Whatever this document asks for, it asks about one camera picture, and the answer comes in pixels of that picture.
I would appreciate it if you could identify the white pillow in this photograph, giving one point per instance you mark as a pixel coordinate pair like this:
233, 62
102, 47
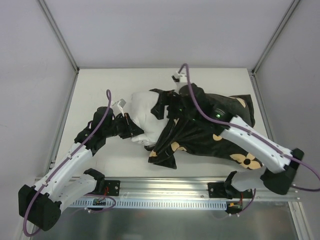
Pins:
139, 111

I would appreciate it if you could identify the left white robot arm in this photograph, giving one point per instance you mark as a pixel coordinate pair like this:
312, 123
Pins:
43, 203

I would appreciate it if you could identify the right aluminium frame post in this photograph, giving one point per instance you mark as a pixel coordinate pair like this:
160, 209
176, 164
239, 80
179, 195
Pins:
276, 34

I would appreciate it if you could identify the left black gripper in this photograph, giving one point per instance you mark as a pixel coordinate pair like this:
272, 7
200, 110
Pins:
127, 125

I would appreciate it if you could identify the black base bracket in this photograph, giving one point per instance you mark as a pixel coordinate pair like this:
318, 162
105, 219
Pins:
217, 190
111, 188

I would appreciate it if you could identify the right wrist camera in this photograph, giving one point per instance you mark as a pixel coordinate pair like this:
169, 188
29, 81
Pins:
180, 79

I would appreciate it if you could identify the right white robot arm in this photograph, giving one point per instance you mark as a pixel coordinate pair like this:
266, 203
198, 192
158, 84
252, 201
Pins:
268, 164

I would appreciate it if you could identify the left aluminium frame post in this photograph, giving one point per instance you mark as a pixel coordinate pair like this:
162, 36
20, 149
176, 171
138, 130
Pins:
58, 34

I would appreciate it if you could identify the aluminium frame post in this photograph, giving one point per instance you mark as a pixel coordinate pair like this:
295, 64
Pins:
276, 34
58, 34

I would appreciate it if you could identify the aluminium mounting rail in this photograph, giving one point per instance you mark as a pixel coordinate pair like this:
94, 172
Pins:
186, 188

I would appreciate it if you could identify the white slotted cable duct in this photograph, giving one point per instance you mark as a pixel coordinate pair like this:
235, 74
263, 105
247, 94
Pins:
151, 204

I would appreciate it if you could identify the right black base bracket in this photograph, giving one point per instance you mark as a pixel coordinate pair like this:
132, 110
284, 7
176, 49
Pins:
217, 190

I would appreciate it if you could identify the left black base bracket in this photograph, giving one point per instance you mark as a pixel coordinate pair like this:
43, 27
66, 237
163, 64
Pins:
111, 188

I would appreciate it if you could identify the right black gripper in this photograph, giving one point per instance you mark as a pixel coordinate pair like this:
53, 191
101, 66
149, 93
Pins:
172, 100

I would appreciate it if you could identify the black floral plush pillowcase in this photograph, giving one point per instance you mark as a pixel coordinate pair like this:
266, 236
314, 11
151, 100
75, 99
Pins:
196, 137

